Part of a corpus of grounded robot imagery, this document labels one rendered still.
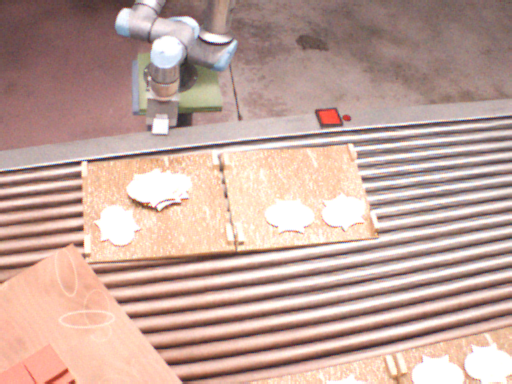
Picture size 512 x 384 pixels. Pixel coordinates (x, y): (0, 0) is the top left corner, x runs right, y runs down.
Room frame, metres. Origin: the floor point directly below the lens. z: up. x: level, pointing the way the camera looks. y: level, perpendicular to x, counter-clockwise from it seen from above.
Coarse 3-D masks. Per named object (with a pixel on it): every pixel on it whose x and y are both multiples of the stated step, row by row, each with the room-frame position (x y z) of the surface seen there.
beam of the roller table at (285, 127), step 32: (192, 128) 1.49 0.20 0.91; (224, 128) 1.51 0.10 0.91; (256, 128) 1.53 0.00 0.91; (288, 128) 1.55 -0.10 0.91; (320, 128) 1.57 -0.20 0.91; (352, 128) 1.60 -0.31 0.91; (384, 128) 1.63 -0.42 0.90; (0, 160) 1.26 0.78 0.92; (32, 160) 1.27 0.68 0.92; (64, 160) 1.29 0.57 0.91; (96, 160) 1.32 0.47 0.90
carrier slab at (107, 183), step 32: (128, 160) 1.31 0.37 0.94; (160, 160) 1.32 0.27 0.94; (192, 160) 1.34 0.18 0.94; (96, 192) 1.17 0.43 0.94; (192, 192) 1.22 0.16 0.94; (160, 224) 1.10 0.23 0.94; (192, 224) 1.11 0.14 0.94; (224, 224) 1.13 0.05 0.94; (96, 256) 0.96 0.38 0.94; (128, 256) 0.97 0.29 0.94; (160, 256) 0.99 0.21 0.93; (192, 256) 1.02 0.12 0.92
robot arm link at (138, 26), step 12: (144, 0) 1.47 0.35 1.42; (156, 0) 1.48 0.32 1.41; (120, 12) 1.43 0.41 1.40; (132, 12) 1.43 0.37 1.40; (144, 12) 1.44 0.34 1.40; (156, 12) 1.46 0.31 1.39; (120, 24) 1.40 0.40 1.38; (132, 24) 1.40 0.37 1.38; (144, 24) 1.40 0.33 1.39; (132, 36) 1.39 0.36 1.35; (144, 36) 1.38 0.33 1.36
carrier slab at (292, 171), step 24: (240, 168) 1.34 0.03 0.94; (264, 168) 1.35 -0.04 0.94; (288, 168) 1.36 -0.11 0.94; (312, 168) 1.38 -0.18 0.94; (336, 168) 1.39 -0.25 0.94; (240, 192) 1.25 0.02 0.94; (264, 192) 1.26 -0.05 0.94; (288, 192) 1.27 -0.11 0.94; (312, 192) 1.28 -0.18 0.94; (336, 192) 1.30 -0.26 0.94; (360, 192) 1.31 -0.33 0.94; (240, 216) 1.16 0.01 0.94; (264, 216) 1.17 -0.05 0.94; (264, 240) 1.09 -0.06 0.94; (288, 240) 1.10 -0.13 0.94; (312, 240) 1.11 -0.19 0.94; (336, 240) 1.13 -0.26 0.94; (360, 240) 1.14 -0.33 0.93
